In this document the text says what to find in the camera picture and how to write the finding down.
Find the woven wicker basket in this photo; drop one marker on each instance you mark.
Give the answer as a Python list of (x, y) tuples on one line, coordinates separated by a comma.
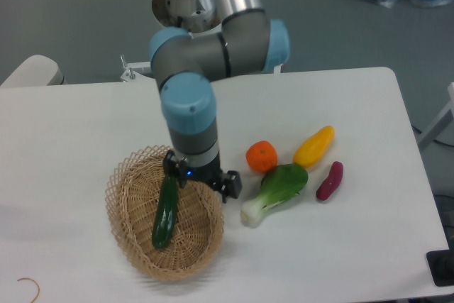
[(131, 202)]

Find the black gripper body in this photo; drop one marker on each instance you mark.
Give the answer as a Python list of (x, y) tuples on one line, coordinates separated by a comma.
[(209, 173)]

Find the white metal frame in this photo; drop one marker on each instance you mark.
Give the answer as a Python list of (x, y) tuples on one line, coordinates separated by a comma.
[(438, 124)]

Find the purple sweet potato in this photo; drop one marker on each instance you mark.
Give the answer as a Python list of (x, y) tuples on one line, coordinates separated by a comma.
[(331, 182)]

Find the green cucumber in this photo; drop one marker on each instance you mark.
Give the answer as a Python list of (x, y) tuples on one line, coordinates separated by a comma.
[(166, 214)]

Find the green bok choy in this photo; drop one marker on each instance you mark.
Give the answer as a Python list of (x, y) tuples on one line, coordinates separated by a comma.
[(279, 185)]

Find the orange tangerine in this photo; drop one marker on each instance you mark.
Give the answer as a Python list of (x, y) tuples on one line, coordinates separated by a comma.
[(261, 156)]

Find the white chair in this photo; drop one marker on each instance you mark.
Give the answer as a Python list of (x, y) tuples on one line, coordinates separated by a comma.
[(35, 71)]

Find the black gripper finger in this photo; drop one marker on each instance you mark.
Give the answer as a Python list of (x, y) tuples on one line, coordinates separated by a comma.
[(228, 184), (172, 166)]

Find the yellow pepper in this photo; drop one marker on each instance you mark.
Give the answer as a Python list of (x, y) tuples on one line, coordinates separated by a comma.
[(314, 148)]

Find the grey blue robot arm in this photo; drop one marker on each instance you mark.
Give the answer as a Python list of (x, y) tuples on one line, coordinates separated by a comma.
[(187, 99)]

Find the black box at edge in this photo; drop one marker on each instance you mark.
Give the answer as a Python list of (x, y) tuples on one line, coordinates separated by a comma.
[(440, 263)]

